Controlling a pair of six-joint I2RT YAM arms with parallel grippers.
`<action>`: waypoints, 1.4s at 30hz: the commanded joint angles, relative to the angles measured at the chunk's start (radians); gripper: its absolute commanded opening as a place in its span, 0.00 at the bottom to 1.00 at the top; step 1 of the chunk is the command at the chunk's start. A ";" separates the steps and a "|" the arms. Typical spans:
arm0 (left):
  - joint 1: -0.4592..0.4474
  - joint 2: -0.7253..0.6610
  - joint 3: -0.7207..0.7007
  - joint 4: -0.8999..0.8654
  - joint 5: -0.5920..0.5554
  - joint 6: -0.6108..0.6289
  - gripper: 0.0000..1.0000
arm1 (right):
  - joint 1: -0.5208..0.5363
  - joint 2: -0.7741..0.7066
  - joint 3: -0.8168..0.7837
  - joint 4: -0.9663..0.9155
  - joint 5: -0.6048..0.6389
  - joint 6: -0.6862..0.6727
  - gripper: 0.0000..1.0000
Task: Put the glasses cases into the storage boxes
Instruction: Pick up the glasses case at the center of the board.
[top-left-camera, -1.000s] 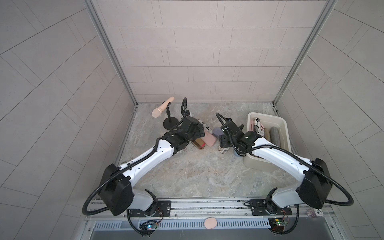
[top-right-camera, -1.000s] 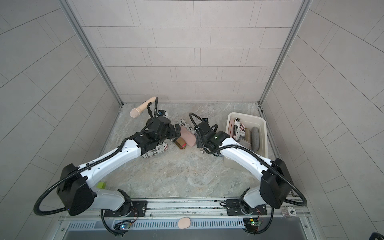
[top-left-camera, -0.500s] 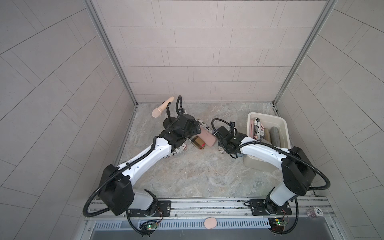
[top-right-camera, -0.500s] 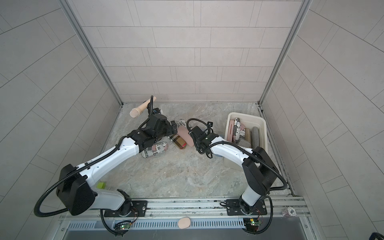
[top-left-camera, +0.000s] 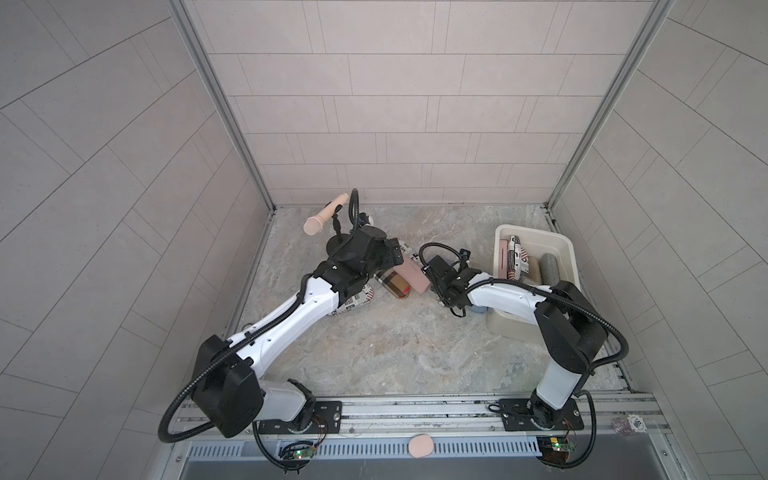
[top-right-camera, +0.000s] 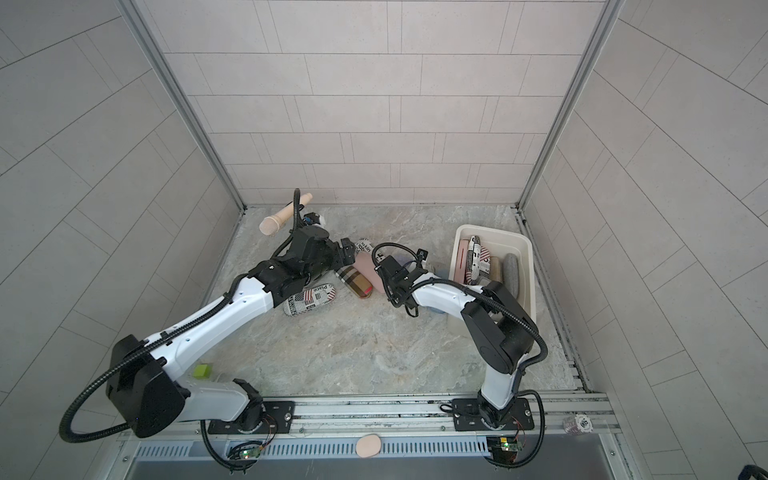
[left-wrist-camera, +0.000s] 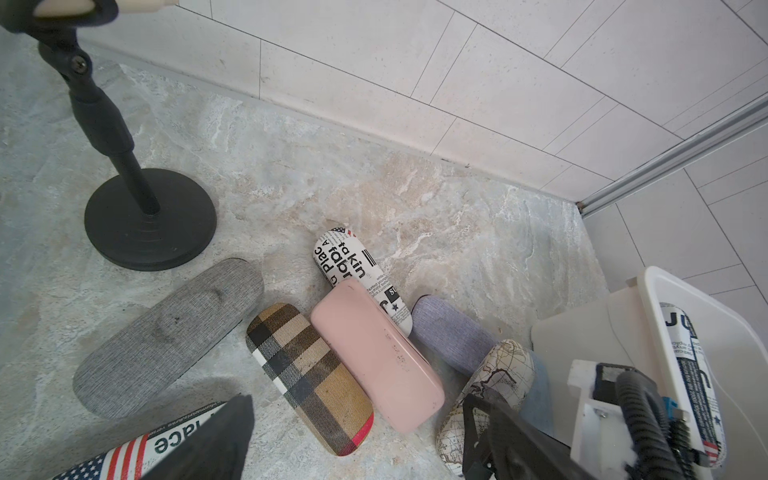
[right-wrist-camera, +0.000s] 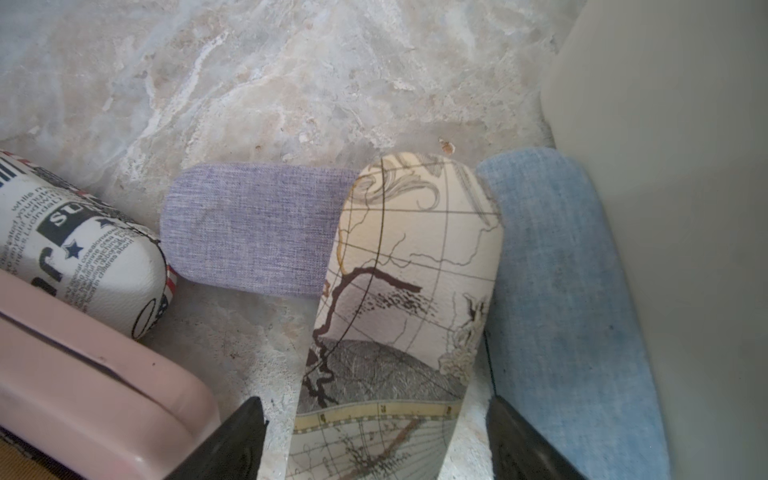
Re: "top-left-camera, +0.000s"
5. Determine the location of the brown plaid glasses case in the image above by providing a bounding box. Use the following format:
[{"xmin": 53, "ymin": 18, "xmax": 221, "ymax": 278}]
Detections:
[{"xmin": 375, "ymin": 269, "xmax": 411, "ymax": 299}]

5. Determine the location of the cream plastic storage box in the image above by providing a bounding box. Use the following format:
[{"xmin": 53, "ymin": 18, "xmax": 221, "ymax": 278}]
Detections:
[{"xmin": 486, "ymin": 224, "xmax": 581, "ymax": 346}]

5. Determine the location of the pink glasses case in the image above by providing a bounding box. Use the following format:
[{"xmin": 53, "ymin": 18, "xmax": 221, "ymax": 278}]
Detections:
[
  {"xmin": 394, "ymin": 257, "xmax": 430, "ymax": 294},
  {"xmin": 498, "ymin": 239, "xmax": 509, "ymax": 278}
]

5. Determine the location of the dark grey glasses case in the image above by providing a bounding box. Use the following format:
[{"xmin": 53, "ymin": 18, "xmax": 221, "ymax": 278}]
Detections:
[{"xmin": 539, "ymin": 253, "xmax": 561, "ymax": 286}]

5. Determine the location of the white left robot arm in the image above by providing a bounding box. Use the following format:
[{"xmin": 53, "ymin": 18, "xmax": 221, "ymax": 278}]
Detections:
[{"xmin": 157, "ymin": 225, "xmax": 403, "ymax": 444}]

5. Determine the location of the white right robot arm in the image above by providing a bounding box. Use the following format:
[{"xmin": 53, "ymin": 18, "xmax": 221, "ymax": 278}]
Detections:
[{"xmin": 422, "ymin": 256, "xmax": 629, "ymax": 430}]

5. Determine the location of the black microphone stand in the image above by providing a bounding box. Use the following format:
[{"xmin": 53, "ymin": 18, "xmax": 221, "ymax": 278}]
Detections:
[{"xmin": 331, "ymin": 204, "xmax": 345, "ymax": 244}]

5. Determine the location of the beige microphone head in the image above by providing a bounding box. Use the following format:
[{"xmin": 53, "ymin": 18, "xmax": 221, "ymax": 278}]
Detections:
[{"xmin": 303, "ymin": 193, "xmax": 350, "ymax": 236}]

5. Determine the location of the right circuit board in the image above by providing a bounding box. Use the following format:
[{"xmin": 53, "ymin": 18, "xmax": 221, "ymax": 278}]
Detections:
[{"xmin": 536, "ymin": 436, "xmax": 574, "ymax": 465}]

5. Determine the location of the circuit board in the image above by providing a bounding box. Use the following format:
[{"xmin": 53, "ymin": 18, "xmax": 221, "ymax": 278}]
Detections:
[
  {"xmin": 279, "ymin": 441, "xmax": 317, "ymax": 462},
  {"xmin": 536, "ymin": 436, "xmax": 574, "ymax": 465}
]

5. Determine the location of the left circuit board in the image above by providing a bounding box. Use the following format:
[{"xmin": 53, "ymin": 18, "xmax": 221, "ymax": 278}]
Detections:
[{"xmin": 279, "ymin": 441, "xmax": 317, "ymax": 462}]

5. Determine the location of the small patterned roll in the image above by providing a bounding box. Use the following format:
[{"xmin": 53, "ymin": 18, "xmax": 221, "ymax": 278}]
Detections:
[{"xmin": 611, "ymin": 414, "xmax": 648, "ymax": 436}]

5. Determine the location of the aluminium rail frame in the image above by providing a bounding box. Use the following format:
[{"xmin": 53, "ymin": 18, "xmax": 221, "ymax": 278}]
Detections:
[{"xmin": 179, "ymin": 392, "xmax": 673, "ymax": 445}]

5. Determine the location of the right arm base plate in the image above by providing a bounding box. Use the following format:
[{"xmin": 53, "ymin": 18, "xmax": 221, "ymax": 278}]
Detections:
[{"xmin": 488, "ymin": 398, "xmax": 585, "ymax": 432}]

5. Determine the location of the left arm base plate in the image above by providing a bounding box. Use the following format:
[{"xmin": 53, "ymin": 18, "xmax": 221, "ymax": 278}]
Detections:
[{"xmin": 257, "ymin": 400, "xmax": 343, "ymax": 435}]

